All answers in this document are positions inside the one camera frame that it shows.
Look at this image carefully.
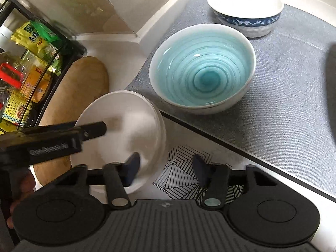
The grey mat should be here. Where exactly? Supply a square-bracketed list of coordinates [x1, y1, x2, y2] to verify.
[125, 0, 336, 199]

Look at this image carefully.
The wooden cutting board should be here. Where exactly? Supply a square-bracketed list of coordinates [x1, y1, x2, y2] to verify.
[33, 56, 110, 187]

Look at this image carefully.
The person's left hand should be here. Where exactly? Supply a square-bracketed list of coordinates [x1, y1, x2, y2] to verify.
[6, 174, 35, 229]

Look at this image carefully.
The green packet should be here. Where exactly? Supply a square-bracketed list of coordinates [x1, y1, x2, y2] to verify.
[46, 43, 63, 72]

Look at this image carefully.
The white geometric print mat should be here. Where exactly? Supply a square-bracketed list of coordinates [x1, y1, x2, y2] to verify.
[131, 112, 336, 207]

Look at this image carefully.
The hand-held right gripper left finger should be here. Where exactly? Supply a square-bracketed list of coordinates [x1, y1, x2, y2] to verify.
[56, 152, 141, 207]

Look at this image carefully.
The teal glazed bowl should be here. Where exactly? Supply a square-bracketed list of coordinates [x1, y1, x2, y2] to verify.
[149, 24, 257, 115]

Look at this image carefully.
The blue patterned white bowl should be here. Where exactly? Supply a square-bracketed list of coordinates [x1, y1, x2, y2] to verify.
[207, 0, 285, 38]

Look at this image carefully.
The yellow cap red label bottle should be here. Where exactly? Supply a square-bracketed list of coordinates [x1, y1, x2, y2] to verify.
[0, 62, 25, 90]

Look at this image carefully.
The orange label jar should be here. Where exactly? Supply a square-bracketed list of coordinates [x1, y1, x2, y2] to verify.
[20, 66, 52, 103]

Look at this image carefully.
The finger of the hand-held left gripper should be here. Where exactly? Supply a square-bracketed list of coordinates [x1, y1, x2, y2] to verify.
[71, 121, 108, 140]

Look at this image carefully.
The black wire spice rack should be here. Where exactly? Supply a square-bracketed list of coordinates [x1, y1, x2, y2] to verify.
[0, 0, 88, 137]

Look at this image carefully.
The yellow seasoning packet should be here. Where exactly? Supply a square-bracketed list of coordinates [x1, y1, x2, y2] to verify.
[10, 21, 59, 58]

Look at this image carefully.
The white ribbed bowl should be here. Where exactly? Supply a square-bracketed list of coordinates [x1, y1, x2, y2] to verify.
[69, 90, 167, 194]

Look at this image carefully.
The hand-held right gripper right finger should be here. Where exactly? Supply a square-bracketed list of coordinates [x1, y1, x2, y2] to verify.
[193, 154, 277, 208]

